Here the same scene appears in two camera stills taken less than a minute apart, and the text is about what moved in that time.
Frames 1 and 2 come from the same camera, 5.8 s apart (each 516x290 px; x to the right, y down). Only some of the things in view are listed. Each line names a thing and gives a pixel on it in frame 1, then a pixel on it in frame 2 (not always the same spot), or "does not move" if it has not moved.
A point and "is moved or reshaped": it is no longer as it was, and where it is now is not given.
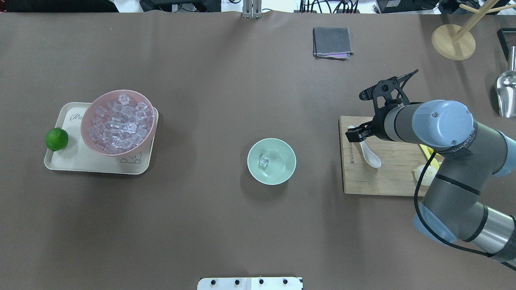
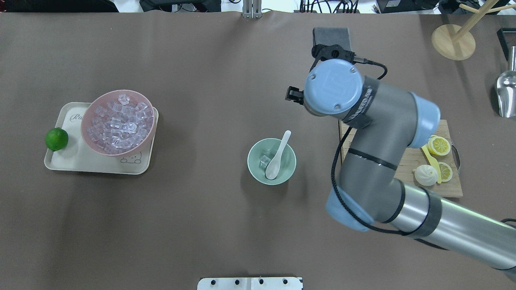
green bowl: (271, 161) does not move
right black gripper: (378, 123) → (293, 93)
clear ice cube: (264, 161) does not move
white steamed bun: (429, 176) does not move
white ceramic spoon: (371, 154) is moved or reshaped
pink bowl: (119, 123) does not move
